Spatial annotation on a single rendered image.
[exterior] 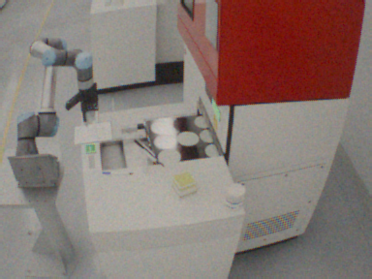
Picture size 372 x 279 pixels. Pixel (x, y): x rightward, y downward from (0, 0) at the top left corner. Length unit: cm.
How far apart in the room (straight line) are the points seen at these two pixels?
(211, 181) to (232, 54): 53
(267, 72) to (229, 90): 18
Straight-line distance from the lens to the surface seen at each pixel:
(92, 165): 178
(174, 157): 187
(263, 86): 164
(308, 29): 160
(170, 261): 174
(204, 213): 156
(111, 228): 152
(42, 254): 268
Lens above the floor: 217
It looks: 40 degrees down
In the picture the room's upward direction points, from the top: 1 degrees clockwise
